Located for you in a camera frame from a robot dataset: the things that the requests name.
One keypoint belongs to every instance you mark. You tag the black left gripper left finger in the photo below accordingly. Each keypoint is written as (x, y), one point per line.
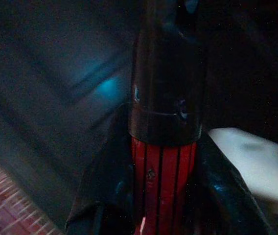
(109, 171)

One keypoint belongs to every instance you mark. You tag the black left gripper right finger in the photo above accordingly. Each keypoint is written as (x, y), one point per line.
(222, 200)

